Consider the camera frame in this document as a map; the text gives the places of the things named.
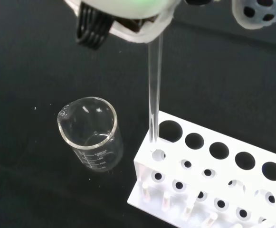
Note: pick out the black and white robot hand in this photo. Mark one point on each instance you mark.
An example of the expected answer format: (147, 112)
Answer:
(128, 12)

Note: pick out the white test tube rack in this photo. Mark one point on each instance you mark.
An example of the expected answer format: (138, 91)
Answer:
(225, 169)

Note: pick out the grey perforated cap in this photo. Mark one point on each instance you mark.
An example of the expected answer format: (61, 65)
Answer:
(240, 16)

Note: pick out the clear glass beaker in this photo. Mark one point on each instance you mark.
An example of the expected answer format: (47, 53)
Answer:
(99, 157)

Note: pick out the black bench cloth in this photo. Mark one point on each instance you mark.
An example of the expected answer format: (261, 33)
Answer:
(21, 118)

